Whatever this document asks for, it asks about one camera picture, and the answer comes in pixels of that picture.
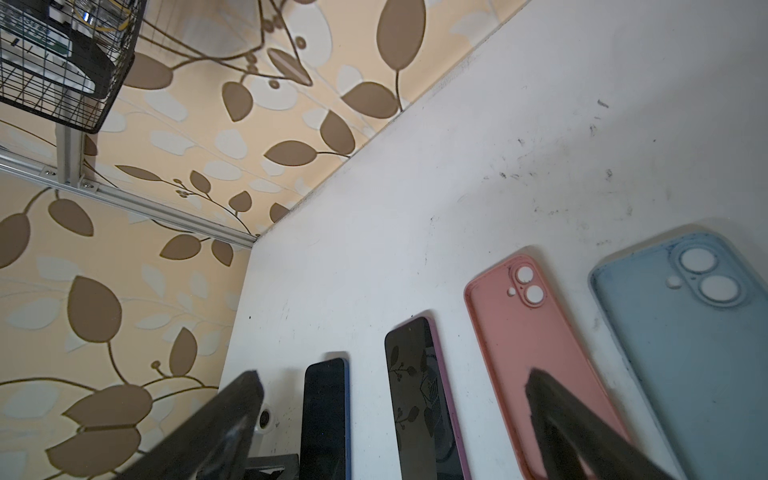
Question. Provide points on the back wire basket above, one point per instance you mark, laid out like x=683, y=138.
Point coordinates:
x=118, y=26

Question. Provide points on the aluminium cage frame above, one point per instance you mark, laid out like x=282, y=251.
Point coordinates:
x=67, y=174

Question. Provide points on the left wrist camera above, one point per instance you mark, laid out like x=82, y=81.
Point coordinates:
x=266, y=421

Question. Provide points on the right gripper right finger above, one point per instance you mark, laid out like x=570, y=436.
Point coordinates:
x=573, y=439

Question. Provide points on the black white tool in basket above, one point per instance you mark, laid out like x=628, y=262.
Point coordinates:
x=58, y=41

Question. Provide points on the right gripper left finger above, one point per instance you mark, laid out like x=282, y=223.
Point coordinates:
x=213, y=443

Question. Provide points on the black phone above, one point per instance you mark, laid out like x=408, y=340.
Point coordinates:
x=325, y=431

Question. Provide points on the light blue phone case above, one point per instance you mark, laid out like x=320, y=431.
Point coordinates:
x=690, y=316

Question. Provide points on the pink phone case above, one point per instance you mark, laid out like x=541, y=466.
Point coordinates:
x=519, y=326

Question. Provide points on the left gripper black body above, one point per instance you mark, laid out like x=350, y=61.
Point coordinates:
x=277, y=467

